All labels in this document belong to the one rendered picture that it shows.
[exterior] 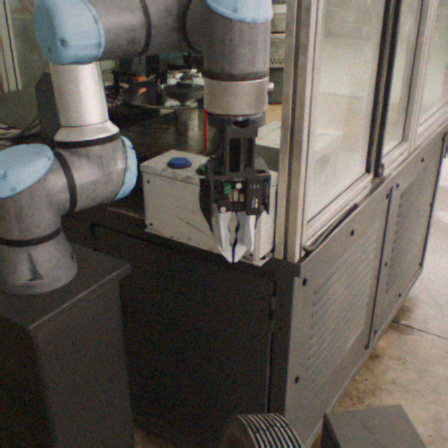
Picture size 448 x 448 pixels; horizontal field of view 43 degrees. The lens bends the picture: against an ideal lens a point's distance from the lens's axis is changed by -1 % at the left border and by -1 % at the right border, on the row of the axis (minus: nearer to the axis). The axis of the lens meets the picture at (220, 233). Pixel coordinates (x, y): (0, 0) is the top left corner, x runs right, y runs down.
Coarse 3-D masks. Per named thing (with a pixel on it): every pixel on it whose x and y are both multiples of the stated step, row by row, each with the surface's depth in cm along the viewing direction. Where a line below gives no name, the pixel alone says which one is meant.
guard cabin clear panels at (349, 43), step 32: (352, 0) 106; (384, 0) 121; (416, 0) 140; (32, 32) 243; (352, 32) 110; (416, 32) 147; (32, 64) 247; (320, 64) 101; (352, 64) 114; (320, 96) 104; (352, 96) 118; (320, 128) 108; (352, 128) 123; (320, 160) 112; (352, 160) 129; (320, 192) 116
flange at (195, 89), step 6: (174, 84) 150; (180, 84) 144; (186, 84) 144; (192, 84) 145; (198, 84) 150; (168, 90) 144; (174, 90) 144; (180, 90) 143; (186, 90) 143; (192, 90) 143; (198, 90) 144
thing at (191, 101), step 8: (168, 80) 159; (176, 80) 159; (192, 80) 159; (200, 80) 159; (128, 88) 150; (136, 88) 150; (144, 88) 150; (152, 88) 150; (160, 88) 150; (128, 96) 142; (136, 96) 142; (144, 96) 142; (152, 96) 142; (160, 96) 142; (168, 96) 142; (176, 96) 142; (184, 96) 142; (192, 96) 142; (200, 96) 142; (144, 104) 135; (152, 104) 135; (160, 104) 135; (168, 104) 135; (176, 104) 135; (184, 104) 135; (192, 104) 135; (200, 104) 135
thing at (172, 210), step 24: (144, 168) 113; (192, 168) 111; (144, 192) 116; (168, 192) 112; (192, 192) 109; (168, 216) 115; (192, 216) 111; (264, 216) 103; (192, 240) 114; (264, 240) 106
